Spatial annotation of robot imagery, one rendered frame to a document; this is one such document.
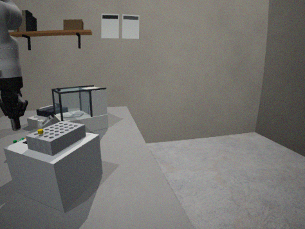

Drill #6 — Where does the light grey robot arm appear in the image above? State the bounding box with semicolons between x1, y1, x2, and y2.
0;0;23;78

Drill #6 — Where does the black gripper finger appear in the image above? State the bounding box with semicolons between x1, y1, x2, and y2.
6;93;28;131
0;96;14;130

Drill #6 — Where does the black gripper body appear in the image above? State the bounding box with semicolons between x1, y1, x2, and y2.
0;77;23;108

